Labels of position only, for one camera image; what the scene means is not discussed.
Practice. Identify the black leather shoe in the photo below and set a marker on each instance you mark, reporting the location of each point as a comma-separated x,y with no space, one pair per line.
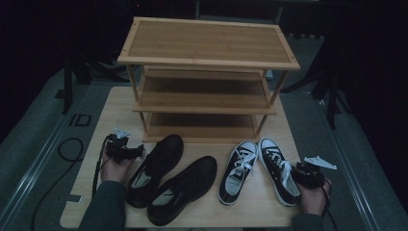
194,178
162,157

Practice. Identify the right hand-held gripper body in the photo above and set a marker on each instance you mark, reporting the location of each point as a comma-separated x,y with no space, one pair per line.
313,176

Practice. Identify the black tape floor marking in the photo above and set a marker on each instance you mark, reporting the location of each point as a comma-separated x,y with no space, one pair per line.
80,120

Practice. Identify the person's right hand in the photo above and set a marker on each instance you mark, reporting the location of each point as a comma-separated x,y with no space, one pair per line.
314,200

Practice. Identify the black white canvas sneaker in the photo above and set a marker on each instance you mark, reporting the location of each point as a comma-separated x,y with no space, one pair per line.
272,162
234,187

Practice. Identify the black metal stand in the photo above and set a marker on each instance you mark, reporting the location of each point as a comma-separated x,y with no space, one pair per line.
332,102
67,89

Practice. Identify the grey metal floor rail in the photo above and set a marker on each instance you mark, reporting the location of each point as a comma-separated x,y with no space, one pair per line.
35,166
349,170

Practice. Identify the wooden three-tier shoe rack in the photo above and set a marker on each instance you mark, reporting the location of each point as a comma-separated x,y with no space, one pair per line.
208,41

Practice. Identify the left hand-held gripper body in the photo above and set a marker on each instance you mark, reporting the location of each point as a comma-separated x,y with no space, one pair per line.
117,149

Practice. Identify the person's left hand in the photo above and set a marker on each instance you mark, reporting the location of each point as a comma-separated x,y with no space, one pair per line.
115,171

